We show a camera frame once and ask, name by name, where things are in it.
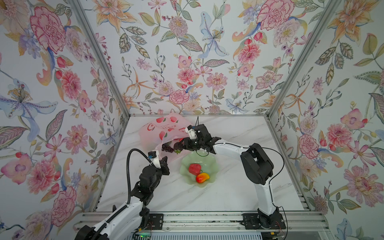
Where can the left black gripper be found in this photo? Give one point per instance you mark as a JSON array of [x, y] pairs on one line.
[[164, 166]]

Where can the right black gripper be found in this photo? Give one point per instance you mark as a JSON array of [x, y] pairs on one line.
[[186, 143]]

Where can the pink plastic bag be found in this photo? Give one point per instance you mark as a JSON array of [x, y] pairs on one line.
[[164, 130]]

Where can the small red strawberry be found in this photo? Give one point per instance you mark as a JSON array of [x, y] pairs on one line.
[[195, 169]]

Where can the orange red mango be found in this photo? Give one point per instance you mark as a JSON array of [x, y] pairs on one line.
[[202, 177]]

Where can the dark purple grape bunch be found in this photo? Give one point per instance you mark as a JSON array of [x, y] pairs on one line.
[[167, 148]]

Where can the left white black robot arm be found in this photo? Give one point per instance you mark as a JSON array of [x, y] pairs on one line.
[[133, 215]]

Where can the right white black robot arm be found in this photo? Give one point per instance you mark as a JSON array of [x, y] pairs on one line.
[[257, 165]]

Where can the light green plate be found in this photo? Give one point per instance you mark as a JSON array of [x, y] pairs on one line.
[[207, 161]]

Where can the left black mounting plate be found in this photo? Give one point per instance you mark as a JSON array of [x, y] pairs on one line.
[[152, 222]]

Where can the black mounting plate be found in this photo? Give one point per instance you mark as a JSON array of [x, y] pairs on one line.
[[152, 222], [255, 221]]

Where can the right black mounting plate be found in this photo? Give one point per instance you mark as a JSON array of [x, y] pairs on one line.
[[255, 221]]

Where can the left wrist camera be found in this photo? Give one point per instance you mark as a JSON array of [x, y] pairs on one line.
[[154, 158]]

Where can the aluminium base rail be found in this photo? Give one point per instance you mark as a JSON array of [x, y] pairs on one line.
[[296, 221]]

